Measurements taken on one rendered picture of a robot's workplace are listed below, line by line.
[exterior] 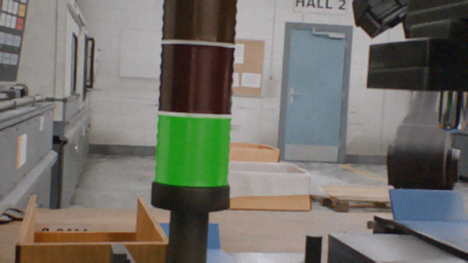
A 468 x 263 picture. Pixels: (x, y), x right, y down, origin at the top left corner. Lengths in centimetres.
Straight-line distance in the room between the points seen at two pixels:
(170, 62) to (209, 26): 3
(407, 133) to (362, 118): 1103
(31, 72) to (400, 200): 461
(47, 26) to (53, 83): 38
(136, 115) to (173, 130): 1101
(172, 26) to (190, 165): 7
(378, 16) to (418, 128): 19
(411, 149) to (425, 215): 29
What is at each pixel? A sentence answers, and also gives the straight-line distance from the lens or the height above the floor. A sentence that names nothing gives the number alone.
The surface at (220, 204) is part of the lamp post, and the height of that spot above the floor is 104.
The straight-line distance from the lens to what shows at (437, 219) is 70.
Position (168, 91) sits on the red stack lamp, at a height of 110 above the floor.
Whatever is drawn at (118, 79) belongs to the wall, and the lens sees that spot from 1135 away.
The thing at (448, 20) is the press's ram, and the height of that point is 116.
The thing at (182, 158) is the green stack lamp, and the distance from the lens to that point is 35.
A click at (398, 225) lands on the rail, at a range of 67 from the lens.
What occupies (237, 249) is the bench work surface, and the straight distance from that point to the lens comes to 92.
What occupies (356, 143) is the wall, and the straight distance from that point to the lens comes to 1203.
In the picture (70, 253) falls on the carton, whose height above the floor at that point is 96.
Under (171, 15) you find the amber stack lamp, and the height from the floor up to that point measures 113.
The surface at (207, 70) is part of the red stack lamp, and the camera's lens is 35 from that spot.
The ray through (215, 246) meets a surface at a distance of 81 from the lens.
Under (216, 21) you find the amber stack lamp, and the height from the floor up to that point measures 113.
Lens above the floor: 110
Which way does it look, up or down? 3 degrees down
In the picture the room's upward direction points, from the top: 3 degrees clockwise
